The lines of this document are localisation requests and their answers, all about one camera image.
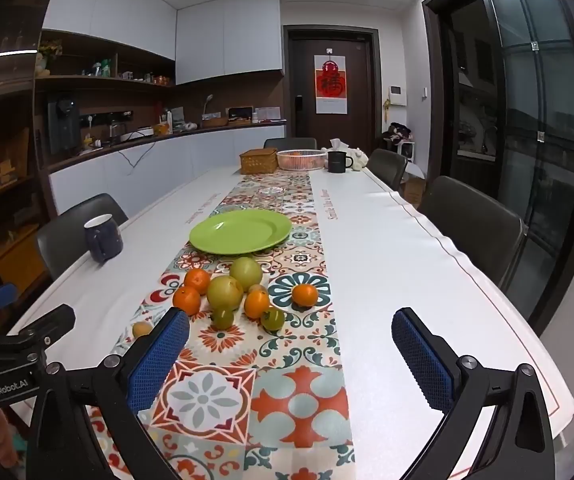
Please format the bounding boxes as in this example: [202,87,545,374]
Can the sliding glass door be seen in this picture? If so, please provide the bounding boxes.
[423,0,574,336]

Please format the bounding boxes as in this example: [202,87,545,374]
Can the woven wicker basket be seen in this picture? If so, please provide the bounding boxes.
[239,148,279,176]

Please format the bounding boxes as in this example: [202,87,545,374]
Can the red wall calendar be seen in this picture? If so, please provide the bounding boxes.
[315,55,344,114]

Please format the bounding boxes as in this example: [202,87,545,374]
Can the patterned table runner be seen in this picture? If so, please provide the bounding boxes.
[84,167,355,480]

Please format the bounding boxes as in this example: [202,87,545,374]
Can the cardboard box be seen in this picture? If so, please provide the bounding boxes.
[401,177,426,207]

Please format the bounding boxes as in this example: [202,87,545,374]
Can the green plate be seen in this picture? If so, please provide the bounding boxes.
[189,209,293,256]

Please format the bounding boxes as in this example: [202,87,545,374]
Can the dark blue mug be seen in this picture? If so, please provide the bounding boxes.
[84,214,124,263]

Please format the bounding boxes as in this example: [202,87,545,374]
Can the white wall cabinets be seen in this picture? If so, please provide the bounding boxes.
[42,0,284,86]

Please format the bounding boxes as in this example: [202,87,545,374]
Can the small green persimmon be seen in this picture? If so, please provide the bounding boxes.
[261,306,286,332]
[211,307,235,331]

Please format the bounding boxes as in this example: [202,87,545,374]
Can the black mug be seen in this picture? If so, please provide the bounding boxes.
[327,150,354,175]

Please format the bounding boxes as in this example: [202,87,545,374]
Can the orange mandarin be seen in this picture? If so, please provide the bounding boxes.
[244,290,271,320]
[184,268,212,295]
[172,286,202,316]
[291,283,319,308]

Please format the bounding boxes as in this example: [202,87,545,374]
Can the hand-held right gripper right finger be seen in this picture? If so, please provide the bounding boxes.
[391,307,556,480]

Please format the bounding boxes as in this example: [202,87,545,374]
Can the large yellow-green fruit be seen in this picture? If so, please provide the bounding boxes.
[206,275,244,311]
[229,256,263,292]

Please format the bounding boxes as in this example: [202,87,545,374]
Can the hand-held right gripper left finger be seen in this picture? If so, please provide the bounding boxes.
[26,306,191,480]

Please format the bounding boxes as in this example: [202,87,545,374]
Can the dark brown door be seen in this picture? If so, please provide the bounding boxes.
[287,29,379,155]

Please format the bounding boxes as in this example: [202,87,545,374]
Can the grey chair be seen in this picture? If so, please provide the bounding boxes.
[368,148,409,191]
[417,176,526,311]
[263,137,318,151]
[36,193,129,281]

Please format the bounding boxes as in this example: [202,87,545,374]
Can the black water dispenser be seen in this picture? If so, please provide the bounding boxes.
[47,92,82,156]

